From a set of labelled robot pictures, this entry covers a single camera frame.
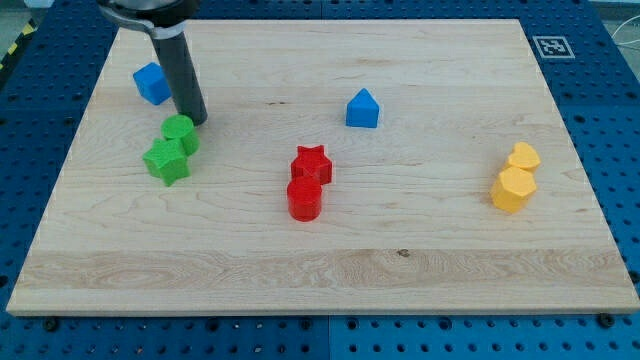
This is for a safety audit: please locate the light wooden board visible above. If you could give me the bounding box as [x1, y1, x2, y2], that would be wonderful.
[7, 19, 639, 317]

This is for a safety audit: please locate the green cylinder block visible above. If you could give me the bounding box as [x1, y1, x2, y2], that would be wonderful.
[161, 114, 200, 156]

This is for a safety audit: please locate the red cylinder block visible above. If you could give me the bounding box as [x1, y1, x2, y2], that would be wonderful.
[287, 176, 322, 222]

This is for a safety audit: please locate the green star block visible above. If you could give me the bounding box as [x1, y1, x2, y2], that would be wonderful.
[142, 138, 191, 187]

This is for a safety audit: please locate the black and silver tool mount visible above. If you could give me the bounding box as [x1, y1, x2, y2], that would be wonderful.
[96, 0, 200, 39]

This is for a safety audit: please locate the white cable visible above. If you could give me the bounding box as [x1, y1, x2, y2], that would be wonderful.
[610, 14, 640, 81]

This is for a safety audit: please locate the white fiducial marker tag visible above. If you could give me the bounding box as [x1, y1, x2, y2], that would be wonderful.
[532, 35, 575, 59]

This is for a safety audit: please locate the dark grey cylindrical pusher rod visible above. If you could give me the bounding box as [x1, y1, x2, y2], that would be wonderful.
[152, 32, 208, 126]

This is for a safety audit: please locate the yellow black hazard tape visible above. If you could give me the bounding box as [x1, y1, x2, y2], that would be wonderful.
[1, 19, 38, 71]

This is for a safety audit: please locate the red star block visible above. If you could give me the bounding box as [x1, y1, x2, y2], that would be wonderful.
[290, 145, 333, 185]

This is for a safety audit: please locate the yellow hexagon block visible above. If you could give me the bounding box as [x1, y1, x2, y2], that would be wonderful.
[490, 167, 537, 213]

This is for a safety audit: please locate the yellow heart block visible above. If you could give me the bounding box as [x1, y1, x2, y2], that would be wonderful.
[503, 142, 541, 173]

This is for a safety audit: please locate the blue house-shaped block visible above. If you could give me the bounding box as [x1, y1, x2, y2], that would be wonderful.
[345, 88, 380, 128]

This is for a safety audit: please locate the blue cube block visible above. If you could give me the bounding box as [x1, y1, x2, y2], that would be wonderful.
[133, 62, 171, 105]

